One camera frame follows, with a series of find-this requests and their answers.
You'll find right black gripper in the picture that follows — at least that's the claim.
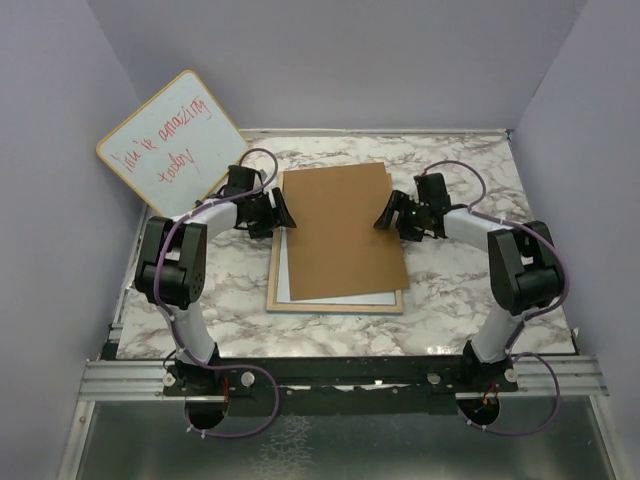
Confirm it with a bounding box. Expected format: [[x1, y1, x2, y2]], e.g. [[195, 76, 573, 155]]
[[373, 190, 429, 243]]

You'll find blue wooden photo frame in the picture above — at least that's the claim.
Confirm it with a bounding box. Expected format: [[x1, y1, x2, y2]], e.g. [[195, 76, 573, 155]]
[[266, 229, 404, 316]]

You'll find brown cardboard backing board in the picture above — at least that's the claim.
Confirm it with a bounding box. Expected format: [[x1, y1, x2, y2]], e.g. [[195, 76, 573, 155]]
[[282, 162, 409, 301]]

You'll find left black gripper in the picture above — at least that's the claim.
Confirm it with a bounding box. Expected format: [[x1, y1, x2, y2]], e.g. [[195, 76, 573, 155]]
[[246, 187, 296, 239]]

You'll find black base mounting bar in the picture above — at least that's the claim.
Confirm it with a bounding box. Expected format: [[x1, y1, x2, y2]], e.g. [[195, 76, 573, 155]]
[[163, 354, 517, 417]]

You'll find small whiteboard with red writing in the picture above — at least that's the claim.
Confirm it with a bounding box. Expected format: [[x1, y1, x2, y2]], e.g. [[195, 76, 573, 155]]
[[96, 70, 248, 217]]

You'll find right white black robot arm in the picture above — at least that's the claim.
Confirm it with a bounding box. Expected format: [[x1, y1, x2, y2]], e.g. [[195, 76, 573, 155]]
[[373, 173, 569, 391]]

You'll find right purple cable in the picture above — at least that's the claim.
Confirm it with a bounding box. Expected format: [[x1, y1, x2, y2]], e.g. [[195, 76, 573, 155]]
[[424, 160, 574, 435]]

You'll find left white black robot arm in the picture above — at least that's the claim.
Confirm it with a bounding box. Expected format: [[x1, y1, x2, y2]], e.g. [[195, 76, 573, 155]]
[[134, 165, 296, 395]]

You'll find hot air balloon photo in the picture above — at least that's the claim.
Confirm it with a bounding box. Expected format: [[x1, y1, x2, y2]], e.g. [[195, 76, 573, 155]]
[[274, 234, 399, 305]]

